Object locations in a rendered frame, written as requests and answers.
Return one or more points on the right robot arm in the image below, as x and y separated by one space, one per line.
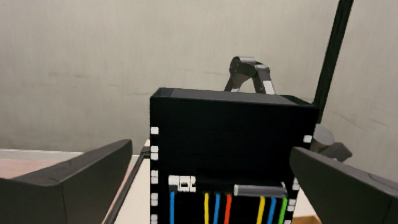
323 140

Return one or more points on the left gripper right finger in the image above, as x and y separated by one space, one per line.
342 194

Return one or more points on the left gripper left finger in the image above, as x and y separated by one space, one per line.
79 190

